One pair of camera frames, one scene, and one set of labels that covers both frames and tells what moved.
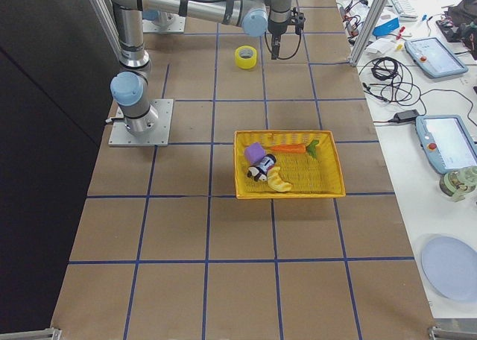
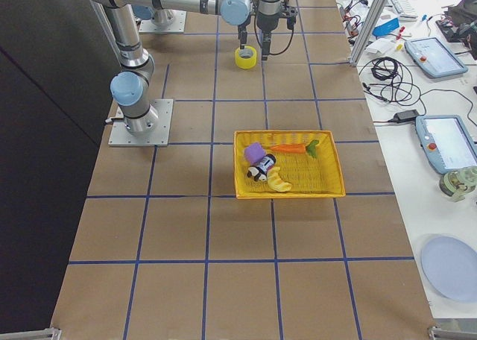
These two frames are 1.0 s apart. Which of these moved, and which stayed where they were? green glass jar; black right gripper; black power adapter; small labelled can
Moved: black right gripper
Stayed: small labelled can; green glass jar; black power adapter
